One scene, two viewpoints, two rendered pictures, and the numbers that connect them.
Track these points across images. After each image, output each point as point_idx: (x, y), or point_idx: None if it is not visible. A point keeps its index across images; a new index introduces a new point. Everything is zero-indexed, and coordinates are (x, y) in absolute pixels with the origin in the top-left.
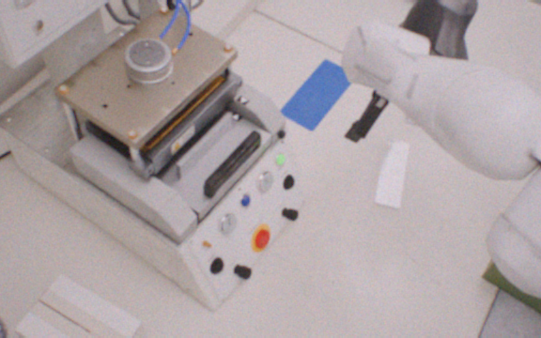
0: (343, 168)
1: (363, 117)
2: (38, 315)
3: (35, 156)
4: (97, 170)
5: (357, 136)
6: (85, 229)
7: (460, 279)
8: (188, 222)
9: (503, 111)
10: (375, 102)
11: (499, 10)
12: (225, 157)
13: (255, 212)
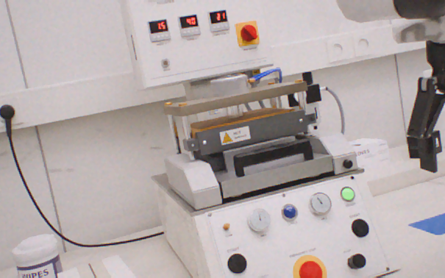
0: None
1: (413, 110)
2: (78, 270)
3: (161, 197)
4: (169, 162)
5: (422, 149)
6: (175, 268)
7: None
8: (207, 187)
9: None
10: (418, 84)
11: None
12: (276, 164)
13: (303, 235)
